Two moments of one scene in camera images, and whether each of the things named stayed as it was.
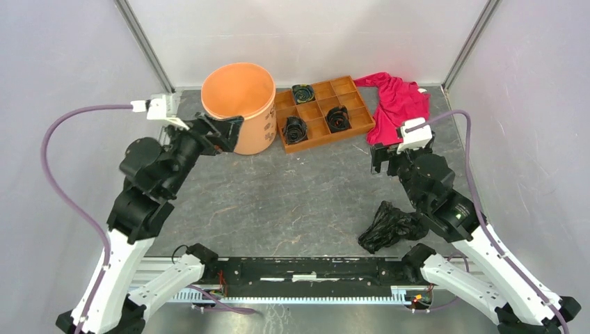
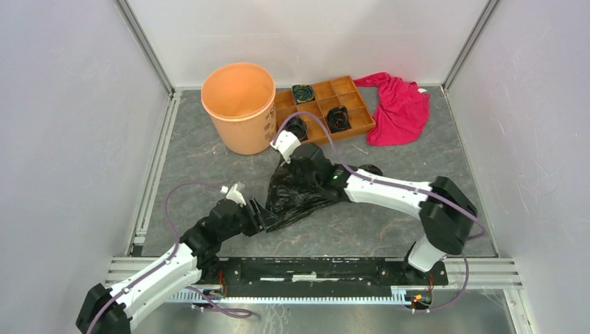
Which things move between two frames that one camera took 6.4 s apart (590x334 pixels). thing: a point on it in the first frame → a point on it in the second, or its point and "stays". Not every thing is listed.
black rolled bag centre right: (338, 119) stays
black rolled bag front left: (296, 130) stays
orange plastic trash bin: (244, 90) stays
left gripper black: (229, 129) → (264, 218)
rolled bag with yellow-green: (303, 93) stays
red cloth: (399, 101) stays
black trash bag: (390, 224) → (293, 188)
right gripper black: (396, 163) → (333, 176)
